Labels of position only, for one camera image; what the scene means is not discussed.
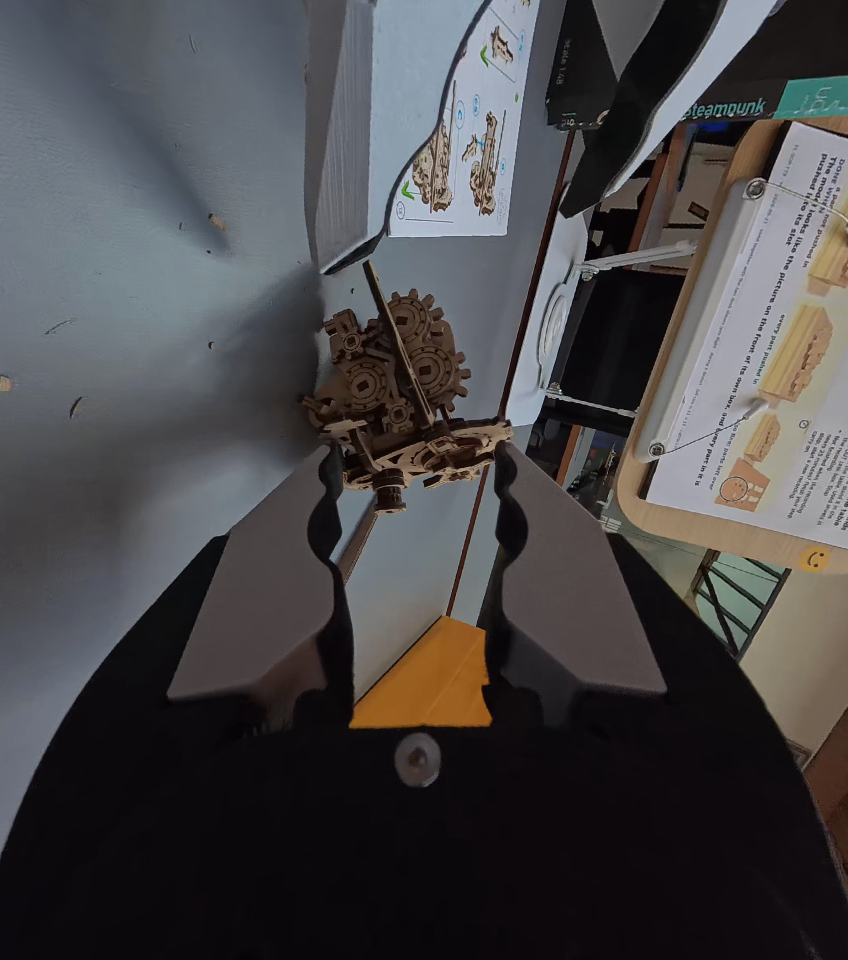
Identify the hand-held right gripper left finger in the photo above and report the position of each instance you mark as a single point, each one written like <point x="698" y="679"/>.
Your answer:
<point x="259" y="600"/>

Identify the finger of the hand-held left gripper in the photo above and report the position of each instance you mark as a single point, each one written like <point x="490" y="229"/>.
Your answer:
<point x="634" y="22"/>
<point x="401" y="75"/>

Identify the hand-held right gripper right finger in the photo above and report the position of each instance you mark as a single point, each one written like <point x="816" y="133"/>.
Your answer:
<point x="581" y="600"/>

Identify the wooden gear submarine model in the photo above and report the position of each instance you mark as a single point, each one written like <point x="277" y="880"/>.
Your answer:
<point x="394" y="390"/>

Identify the printed task instruction sheet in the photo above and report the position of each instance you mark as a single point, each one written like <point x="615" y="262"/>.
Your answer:
<point x="806" y="315"/>

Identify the grey desk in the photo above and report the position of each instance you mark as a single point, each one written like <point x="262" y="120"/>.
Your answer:
<point x="94" y="225"/>

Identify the white assembly instruction booklet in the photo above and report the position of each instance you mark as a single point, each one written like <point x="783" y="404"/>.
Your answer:
<point x="480" y="150"/>

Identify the instruction sheet on stand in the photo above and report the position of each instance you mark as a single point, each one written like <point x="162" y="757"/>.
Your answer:
<point x="731" y="544"/>

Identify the yellow plastic bin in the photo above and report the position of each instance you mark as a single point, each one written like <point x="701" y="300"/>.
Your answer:
<point x="424" y="675"/>

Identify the white metal stand base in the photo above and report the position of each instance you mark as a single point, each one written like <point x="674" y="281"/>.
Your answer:
<point x="555" y="240"/>

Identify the yellow smiley sticker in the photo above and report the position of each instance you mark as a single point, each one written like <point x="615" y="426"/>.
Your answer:
<point x="815" y="559"/>

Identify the white stand ledge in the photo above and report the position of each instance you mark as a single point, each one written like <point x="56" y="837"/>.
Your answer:
<point x="701" y="315"/>

